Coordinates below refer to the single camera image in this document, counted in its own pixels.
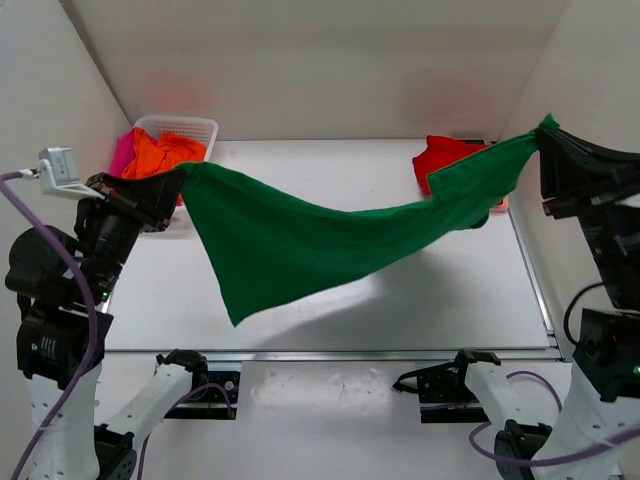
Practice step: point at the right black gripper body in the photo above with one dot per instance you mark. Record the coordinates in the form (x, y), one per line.
(613, 221)

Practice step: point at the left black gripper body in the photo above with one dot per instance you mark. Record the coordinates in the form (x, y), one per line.
(122, 231)

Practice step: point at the green t shirt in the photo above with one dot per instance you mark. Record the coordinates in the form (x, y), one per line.
(268, 248)

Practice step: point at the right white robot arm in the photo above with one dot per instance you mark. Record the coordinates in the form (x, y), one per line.
(599, 414)

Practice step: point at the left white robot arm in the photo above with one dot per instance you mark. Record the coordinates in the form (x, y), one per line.
(61, 282)

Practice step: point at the orange t shirt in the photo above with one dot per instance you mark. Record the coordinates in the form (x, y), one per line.
(157, 155)

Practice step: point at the magenta t shirt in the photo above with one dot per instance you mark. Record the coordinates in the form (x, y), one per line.
(123, 155)

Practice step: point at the pink folded t shirt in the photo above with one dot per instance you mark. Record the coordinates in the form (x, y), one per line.
(501, 206)

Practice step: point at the white plastic basket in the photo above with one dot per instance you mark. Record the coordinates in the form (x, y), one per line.
(202, 130)

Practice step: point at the red folded t shirt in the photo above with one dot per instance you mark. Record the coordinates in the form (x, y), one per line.
(440, 152)

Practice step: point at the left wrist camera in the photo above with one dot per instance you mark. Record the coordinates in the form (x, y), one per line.
(59, 177)

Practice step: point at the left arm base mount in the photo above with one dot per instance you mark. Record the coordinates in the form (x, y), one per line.
(215, 386)

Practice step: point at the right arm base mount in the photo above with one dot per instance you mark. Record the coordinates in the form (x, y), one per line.
(443, 395)

